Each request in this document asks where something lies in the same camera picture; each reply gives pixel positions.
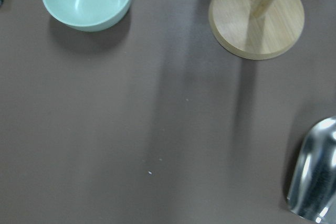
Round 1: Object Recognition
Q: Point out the wooden mug tree stand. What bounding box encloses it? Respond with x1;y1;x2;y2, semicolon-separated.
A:
208;0;305;60

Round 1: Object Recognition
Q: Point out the metal scoop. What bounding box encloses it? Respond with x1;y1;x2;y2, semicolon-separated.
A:
287;116;335;223

